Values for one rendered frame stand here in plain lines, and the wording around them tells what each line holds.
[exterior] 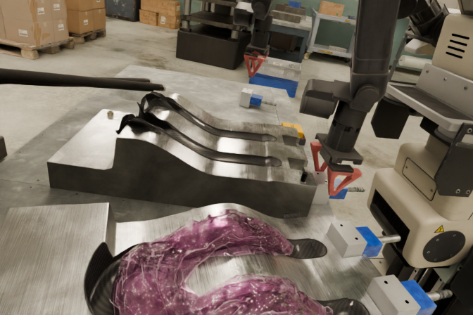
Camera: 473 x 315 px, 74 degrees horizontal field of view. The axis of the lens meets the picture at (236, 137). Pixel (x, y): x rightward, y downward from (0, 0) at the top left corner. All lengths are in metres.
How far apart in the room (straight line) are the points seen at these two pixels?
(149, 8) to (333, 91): 7.06
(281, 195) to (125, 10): 7.24
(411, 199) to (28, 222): 0.78
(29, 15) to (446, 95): 4.16
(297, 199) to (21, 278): 0.44
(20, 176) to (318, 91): 0.60
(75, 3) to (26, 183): 4.57
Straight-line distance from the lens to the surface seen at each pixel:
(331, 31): 7.21
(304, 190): 0.61
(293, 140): 0.79
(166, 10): 7.41
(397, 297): 0.50
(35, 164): 0.78
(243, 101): 1.15
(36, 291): 0.39
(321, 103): 0.62
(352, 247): 0.54
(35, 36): 4.46
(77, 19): 5.23
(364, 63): 0.56
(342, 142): 0.65
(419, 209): 0.87
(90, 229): 0.44
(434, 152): 0.92
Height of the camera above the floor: 1.21
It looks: 27 degrees down
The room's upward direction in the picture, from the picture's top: 10 degrees clockwise
